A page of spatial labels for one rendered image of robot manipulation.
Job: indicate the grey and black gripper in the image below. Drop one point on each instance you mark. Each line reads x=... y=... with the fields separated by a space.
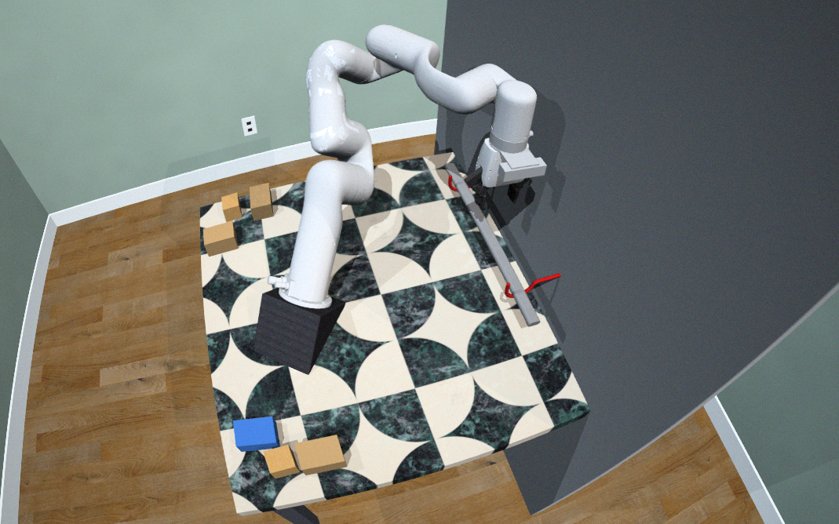
x=487 y=175

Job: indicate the blue rectangular block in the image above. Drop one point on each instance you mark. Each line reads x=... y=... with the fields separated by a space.
x=256 y=434

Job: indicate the grey wall panel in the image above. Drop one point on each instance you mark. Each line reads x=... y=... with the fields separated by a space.
x=690 y=201

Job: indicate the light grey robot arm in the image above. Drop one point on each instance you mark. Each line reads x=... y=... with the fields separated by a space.
x=350 y=180

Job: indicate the light grey metal tube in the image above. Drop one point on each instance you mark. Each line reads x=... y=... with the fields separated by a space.
x=494 y=246

